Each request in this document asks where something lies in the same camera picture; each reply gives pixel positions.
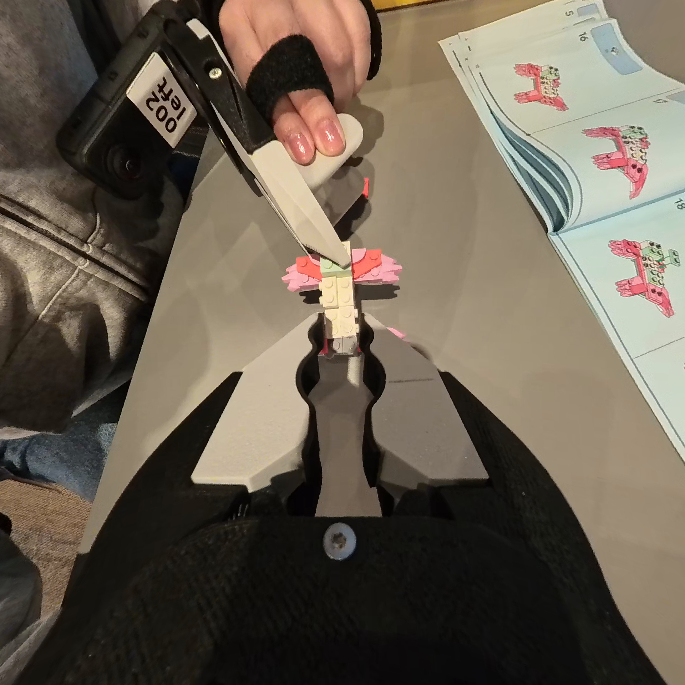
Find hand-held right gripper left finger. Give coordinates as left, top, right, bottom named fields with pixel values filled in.
left=191, top=315, right=322, bottom=503

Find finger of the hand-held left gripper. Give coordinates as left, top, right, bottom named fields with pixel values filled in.
left=234, top=143, right=318, bottom=254
left=248, top=141, right=352, bottom=271

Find pink brick animal model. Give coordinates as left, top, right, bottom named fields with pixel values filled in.
left=282, top=241, right=408, bottom=360

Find open light blue instruction booklet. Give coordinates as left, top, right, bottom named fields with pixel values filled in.
left=439, top=0, right=685, bottom=462

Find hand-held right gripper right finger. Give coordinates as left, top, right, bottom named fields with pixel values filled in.
left=365, top=315, right=489, bottom=505

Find person's grey hoodie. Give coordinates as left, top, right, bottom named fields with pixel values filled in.
left=0, top=0, right=215, bottom=430

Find grey desk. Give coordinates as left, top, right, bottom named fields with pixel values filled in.
left=79, top=0, right=685, bottom=685

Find person's blue jeans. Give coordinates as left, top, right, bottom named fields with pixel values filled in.
left=0, top=396, right=122, bottom=486

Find person's left hand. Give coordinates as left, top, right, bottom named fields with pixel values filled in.
left=218, top=0, right=373, bottom=166

